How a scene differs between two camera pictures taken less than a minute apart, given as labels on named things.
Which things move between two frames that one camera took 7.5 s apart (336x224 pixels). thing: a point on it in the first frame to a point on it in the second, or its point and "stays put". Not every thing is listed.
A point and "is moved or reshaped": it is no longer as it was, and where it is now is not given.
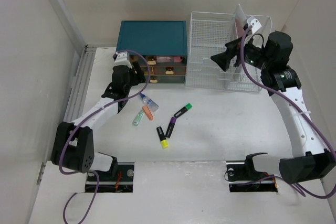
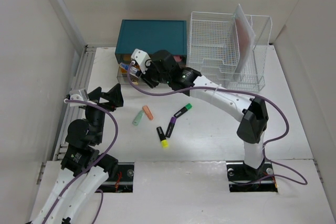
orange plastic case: x=148 y=112 stays put
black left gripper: x=137 y=75 to x=113 y=95
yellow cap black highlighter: x=164 y=141 stays put
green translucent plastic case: x=137 y=119 stays put
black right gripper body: x=255 y=56 to x=152 y=78
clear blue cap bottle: x=148 y=102 is moved or reshaped
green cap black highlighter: x=186 y=108 stays put
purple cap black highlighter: x=171 y=123 stays put
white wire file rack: x=209 y=33 stays put
